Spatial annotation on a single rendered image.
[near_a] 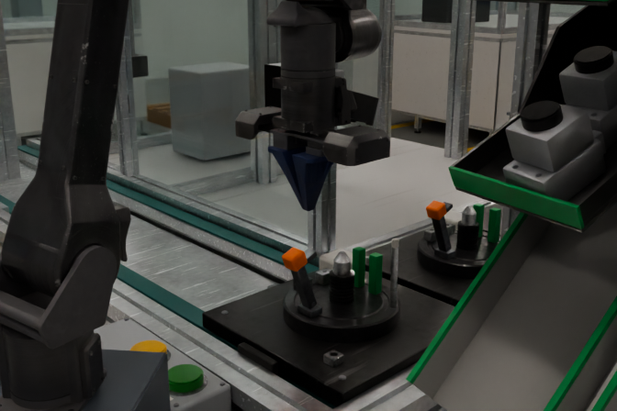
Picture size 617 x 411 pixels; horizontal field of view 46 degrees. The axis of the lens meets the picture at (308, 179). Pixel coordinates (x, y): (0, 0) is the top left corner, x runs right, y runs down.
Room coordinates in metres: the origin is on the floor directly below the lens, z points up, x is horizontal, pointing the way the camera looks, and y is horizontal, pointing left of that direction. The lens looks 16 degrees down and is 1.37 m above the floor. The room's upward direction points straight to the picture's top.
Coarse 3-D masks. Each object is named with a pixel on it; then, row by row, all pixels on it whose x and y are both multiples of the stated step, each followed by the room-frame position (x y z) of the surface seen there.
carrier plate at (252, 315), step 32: (288, 288) 0.87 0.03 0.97; (224, 320) 0.78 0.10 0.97; (256, 320) 0.78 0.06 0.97; (416, 320) 0.78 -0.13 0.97; (288, 352) 0.70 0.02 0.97; (320, 352) 0.70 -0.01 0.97; (352, 352) 0.70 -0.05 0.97; (384, 352) 0.70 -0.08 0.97; (416, 352) 0.71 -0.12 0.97; (320, 384) 0.65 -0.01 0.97; (352, 384) 0.64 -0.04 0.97
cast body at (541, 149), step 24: (528, 120) 0.53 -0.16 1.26; (552, 120) 0.52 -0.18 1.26; (576, 120) 0.53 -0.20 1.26; (528, 144) 0.53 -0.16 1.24; (552, 144) 0.51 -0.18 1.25; (576, 144) 0.53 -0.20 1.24; (600, 144) 0.54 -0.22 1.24; (504, 168) 0.55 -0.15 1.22; (528, 168) 0.54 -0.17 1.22; (552, 168) 0.52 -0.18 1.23; (576, 168) 0.53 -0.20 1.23; (600, 168) 0.54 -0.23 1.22; (552, 192) 0.52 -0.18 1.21; (576, 192) 0.53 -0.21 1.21
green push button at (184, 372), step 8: (176, 368) 0.67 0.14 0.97; (184, 368) 0.67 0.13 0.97; (192, 368) 0.67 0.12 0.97; (200, 368) 0.67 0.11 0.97; (168, 376) 0.65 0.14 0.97; (176, 376) 0.65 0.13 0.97; (184, 376) 0.65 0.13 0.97; (192, 376) 0.65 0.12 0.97; (200, 376) 0.66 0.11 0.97; (176, 384) 0.64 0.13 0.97; (184, 384) 0.64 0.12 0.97; (192, 384) 0.64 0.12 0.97; (200, 384) 0.65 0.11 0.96; (176, 392) 0.64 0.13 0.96; (184, 392) 0.64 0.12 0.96
